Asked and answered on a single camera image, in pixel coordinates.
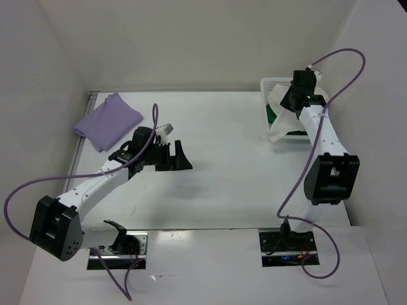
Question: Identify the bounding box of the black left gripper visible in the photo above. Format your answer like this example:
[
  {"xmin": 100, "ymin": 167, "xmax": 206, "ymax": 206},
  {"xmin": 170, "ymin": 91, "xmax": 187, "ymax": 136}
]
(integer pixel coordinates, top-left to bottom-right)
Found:
[{"xmin": 143, "ymin": 140, "xmax": 192, "ymax": 172}]

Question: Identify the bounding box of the white t shirt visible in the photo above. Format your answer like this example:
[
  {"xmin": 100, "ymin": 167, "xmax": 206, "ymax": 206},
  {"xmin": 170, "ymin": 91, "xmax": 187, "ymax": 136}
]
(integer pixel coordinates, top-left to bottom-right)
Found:
[{"xmin": 266, "ymin": 71, "xmax": 330, "ymax": 144}]

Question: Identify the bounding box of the purple t shirt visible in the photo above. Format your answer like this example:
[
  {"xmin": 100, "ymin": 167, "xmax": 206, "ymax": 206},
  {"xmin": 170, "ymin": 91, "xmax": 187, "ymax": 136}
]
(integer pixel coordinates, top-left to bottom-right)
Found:
[{"xmin": 73, "ymin": 92, "xmax": 144, "ymax": 153}]

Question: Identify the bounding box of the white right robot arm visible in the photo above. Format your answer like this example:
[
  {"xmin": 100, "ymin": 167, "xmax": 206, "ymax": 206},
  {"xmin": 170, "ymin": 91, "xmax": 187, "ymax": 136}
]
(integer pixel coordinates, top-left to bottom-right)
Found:
[{"xmin": 279, "ymin": 68, "xmax": 360, "ymax": 250}]

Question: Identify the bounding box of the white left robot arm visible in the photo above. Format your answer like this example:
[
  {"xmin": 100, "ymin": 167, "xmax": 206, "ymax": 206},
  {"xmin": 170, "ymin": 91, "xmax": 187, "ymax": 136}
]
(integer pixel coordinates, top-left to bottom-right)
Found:
[{"xmin": 29, "ymin": 124, "xmax": 193, "ymax": 261}]

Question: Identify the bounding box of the green t shirt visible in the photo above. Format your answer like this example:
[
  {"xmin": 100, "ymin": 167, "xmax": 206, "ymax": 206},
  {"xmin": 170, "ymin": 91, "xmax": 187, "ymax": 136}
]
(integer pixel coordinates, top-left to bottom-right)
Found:
[{"xmin": 266, "ymin": 104, "xmax": 307, "ymax": 136}]

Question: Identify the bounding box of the white plastic laundry basket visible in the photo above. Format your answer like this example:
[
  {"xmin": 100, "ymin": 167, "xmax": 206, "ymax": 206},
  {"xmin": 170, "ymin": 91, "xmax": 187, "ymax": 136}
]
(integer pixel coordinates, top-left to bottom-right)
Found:
[{"xmin": 259, "ymin": 76, "xmax": 319, "ymax": 143}]

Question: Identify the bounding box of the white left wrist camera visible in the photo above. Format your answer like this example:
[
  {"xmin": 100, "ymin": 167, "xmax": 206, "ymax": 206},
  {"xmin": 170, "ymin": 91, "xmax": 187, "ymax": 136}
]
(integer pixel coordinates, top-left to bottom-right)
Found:
[{"xmin": 155, "ymin": 123, "xmax": 174, "ymax": 145}]

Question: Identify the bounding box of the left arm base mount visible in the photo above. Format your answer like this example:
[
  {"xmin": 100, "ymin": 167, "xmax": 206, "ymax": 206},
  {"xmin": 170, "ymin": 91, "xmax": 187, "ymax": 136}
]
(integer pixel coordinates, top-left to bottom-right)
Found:
[{"xmin": 95, "ymin": 231, "xmax": 149, "ymax": 270}]

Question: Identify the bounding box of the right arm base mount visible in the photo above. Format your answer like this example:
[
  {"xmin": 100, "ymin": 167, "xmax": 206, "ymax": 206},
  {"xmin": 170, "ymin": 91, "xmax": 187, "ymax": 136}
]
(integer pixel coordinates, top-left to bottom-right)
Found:
[{"xmin": 258, "ymin": 228, "xmax": 320, "ymax": 268}]

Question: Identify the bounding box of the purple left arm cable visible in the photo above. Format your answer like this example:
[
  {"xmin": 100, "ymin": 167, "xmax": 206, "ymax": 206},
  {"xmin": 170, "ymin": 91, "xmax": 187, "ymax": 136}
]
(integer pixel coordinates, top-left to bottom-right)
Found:
[{"xmin": 5, "ymin": 103, "xmax": 160, "ymax": 301}]

